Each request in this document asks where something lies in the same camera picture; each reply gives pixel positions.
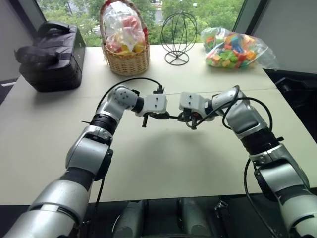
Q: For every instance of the black chair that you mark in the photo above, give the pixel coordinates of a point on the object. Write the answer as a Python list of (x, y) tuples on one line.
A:
[(294, 86)]

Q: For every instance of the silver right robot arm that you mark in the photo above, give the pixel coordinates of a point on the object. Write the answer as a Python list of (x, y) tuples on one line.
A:
[(247, 116)]

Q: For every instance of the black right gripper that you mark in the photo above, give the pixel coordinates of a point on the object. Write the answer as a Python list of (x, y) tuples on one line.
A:
[(191, 116)]

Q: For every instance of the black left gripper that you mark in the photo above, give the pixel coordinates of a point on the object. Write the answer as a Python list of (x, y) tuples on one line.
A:
[(154, 115)]

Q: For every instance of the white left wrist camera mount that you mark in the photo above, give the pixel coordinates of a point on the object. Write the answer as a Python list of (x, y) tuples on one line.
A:
[(156, 102)]

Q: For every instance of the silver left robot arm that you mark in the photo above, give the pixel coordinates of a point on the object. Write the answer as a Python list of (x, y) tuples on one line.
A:
[(81, 148)]

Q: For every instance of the thin black marker pen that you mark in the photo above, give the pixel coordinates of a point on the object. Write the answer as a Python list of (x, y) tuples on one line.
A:
[(176, 117)]

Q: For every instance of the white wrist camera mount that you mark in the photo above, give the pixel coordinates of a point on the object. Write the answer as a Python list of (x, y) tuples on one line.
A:
[(156, 102), (192, 100)]

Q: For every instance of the clear bag of colourful blocks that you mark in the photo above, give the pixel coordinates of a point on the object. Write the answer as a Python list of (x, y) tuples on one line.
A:
[(230, 54)]

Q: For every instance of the clear bag of toys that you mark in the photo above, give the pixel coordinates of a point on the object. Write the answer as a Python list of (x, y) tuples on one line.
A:
[(123, 32)]

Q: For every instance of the dark grey rounded shape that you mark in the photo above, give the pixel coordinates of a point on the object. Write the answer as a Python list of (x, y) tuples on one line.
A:
[(131, 220), (195, 220)]

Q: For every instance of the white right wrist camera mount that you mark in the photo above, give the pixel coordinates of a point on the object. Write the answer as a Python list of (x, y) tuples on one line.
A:
[(192, 100)]

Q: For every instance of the black fabric carry bag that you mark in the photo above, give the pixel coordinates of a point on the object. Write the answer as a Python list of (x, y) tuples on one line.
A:
[(49, 62)]

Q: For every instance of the woven wicker basket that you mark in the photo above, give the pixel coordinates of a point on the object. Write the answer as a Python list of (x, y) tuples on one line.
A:
[(126, 63)]

